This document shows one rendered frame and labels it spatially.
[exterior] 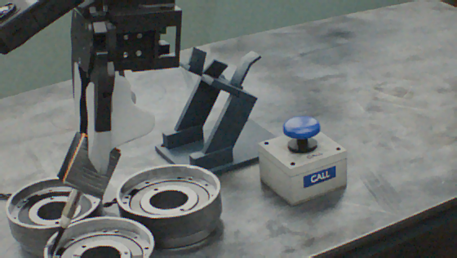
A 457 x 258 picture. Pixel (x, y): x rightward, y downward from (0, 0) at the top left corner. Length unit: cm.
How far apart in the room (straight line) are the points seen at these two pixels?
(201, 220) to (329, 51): 54
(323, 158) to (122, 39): 27
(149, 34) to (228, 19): 195
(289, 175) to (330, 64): 40
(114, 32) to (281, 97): 47
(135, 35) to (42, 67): 178
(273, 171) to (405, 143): 19
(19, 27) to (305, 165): 34
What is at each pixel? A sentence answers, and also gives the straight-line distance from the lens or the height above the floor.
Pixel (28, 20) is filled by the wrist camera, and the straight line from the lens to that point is 64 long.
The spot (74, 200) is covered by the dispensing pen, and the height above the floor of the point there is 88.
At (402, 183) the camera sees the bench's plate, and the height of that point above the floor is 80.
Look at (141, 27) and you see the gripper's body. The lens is 65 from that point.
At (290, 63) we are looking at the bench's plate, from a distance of 119.
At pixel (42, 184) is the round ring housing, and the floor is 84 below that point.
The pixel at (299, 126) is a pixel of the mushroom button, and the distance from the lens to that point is 82.
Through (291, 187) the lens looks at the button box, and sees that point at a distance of 81.
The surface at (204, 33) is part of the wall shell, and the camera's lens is 259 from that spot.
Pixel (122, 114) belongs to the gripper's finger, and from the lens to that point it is 68.
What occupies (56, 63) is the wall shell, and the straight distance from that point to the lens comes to 244.
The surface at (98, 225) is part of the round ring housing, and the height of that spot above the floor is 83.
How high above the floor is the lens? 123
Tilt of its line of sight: 25 degrees down
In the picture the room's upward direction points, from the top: 5 degrees counter-clockwise
